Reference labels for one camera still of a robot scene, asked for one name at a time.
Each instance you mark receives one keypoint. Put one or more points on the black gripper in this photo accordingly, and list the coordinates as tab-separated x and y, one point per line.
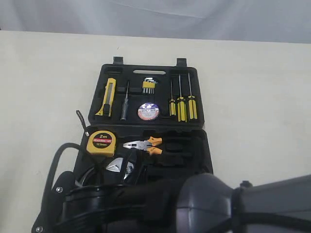
85	208

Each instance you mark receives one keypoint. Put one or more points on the black orange pliers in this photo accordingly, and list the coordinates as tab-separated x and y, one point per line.
149	145

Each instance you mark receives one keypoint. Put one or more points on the yellow tape measure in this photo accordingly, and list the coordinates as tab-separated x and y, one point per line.
101	143

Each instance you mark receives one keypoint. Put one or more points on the black plastic tool case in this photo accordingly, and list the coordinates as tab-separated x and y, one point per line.
185	148

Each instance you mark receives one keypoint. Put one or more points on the black electrical tape roll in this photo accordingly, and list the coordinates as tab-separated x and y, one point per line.
148	111

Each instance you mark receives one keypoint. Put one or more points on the yellow black utility knife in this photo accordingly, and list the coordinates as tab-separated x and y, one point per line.
106	108

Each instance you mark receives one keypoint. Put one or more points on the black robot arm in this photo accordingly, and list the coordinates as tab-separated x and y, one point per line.
201	203

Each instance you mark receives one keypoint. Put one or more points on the silver adjustable wrench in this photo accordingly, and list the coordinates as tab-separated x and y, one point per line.
115	166

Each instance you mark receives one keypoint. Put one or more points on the clear tester screwdriver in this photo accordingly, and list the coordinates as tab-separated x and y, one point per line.
125	104

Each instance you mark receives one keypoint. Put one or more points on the small yellow black screwdriver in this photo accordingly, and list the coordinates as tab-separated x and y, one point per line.
172	109

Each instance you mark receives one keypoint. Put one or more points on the large yellow black screwdriver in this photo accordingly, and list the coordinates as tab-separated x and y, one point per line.
181	106

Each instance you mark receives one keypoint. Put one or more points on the yellow hex key set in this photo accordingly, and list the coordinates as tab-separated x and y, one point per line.
148	85

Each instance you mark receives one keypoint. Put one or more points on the right yellow black screwdriver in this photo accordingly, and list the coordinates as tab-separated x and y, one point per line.
191	102

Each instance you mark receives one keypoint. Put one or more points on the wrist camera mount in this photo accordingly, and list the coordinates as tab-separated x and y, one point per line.
46	221

